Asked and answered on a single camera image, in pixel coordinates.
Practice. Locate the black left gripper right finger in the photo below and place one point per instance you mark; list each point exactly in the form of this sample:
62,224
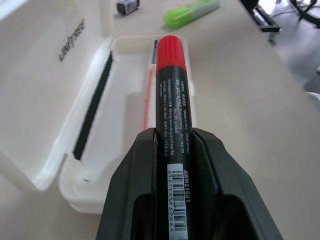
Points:
232,200

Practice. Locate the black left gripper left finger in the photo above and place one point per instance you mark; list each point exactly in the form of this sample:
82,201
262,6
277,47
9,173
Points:
130,190

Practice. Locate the black marker with red cap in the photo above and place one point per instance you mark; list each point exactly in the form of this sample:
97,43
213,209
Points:
172,100

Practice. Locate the white plastic pencil case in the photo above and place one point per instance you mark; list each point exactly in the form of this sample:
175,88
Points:
50,100

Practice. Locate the green highlighter marker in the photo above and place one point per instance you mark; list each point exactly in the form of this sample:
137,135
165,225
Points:
190,12

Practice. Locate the white pen with red stripe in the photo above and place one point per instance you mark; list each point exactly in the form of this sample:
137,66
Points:
150,82

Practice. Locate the grey black eraser block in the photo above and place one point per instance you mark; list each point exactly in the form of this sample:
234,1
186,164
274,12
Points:
127,6

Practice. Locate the black metal frame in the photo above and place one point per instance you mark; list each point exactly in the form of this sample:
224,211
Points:
261,17

